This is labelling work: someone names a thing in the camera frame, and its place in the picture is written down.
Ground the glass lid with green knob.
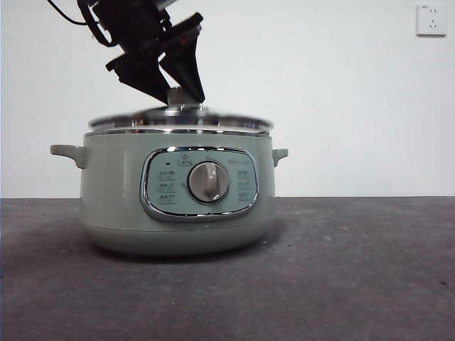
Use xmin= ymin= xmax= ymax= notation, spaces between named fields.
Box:
xmin=87 ymin=87 xmax=275 ymax=138

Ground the white wall socket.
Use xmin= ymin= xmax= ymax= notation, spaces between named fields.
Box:
xmin=416 ymin=4 xmax=448 ymax=38

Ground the black cable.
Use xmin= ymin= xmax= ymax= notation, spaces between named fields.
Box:
xmin=45 ymin=0 xmax=90 ymax=26

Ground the sage green electric cooking pot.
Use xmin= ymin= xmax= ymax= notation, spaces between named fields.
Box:
xmin=49 ymin=128 xmax=289 ymax=256

